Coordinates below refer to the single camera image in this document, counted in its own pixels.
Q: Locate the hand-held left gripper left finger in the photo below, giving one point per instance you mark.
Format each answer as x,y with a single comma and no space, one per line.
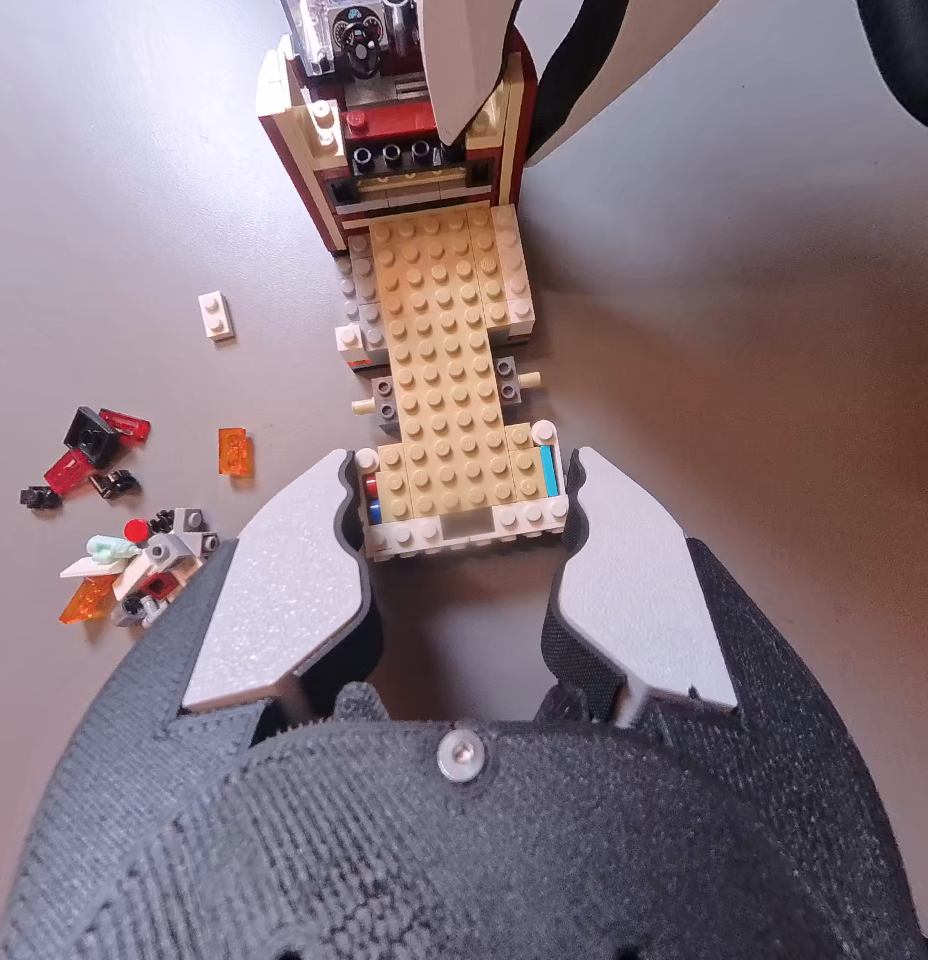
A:
284,592

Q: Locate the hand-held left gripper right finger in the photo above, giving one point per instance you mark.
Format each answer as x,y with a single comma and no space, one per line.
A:
636,592

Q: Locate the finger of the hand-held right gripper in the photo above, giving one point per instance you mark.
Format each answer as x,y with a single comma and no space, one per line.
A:
629,52
464,60

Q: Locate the tan and dark red brick model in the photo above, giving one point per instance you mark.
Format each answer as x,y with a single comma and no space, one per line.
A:
441,360

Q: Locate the grey desk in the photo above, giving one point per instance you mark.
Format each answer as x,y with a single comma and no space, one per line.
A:
734,375

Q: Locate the pile of small grey bricks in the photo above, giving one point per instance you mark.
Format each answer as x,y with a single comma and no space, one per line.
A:
164,555

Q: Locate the orange transparent studded brick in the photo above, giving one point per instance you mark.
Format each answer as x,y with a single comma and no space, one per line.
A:
235,452

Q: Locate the orange transparent slope piece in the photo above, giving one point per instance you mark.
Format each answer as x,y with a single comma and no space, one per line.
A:
85,600

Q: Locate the red and black brick piece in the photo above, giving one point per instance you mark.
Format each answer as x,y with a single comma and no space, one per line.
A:
81,450

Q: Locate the black and red lego pieces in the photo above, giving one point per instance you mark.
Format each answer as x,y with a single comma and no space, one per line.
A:
38,496

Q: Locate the small white plate brick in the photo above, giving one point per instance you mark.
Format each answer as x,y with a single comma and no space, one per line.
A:
215,315

